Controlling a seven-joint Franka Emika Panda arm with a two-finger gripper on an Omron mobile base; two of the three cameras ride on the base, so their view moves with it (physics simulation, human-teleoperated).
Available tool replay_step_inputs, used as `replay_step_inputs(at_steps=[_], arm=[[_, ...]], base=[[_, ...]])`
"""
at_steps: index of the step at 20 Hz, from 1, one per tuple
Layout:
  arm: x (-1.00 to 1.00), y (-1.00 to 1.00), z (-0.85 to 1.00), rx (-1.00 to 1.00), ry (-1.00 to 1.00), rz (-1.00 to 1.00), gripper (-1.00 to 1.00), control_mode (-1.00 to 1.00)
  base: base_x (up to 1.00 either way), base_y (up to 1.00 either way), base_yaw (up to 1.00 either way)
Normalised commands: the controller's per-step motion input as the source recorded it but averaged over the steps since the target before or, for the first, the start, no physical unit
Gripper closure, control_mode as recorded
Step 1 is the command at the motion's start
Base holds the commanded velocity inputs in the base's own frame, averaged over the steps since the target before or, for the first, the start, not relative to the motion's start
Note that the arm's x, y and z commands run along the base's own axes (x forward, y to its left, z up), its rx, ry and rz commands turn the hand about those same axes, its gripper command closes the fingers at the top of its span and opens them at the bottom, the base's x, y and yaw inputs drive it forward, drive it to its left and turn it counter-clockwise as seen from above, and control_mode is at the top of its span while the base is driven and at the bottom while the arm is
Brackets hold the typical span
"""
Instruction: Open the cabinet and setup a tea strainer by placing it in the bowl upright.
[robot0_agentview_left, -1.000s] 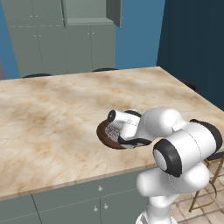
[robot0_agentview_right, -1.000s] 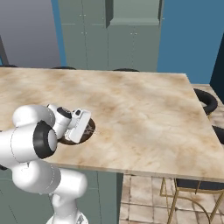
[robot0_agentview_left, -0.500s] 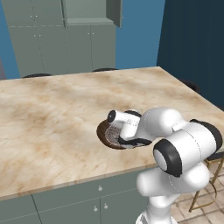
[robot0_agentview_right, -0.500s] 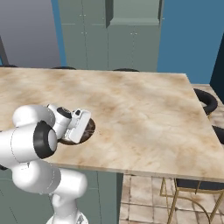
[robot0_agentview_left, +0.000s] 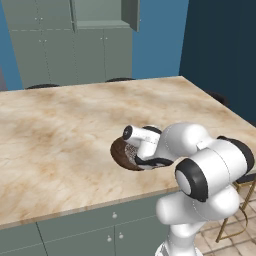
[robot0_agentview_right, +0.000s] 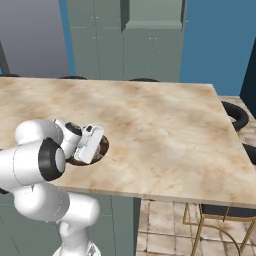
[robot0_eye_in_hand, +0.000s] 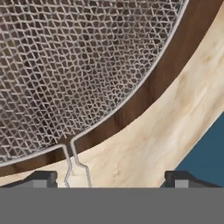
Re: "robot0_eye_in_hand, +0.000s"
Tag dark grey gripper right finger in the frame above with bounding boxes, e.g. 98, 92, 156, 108
164, 170, 223, 188

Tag metal mesh tea strainer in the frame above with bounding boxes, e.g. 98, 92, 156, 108
0, 0, 191, 188

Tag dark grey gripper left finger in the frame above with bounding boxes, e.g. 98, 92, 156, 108
0, 170, 59, 188

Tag brown and beige wooden bowl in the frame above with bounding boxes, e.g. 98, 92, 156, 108
0, 0, 224, 188

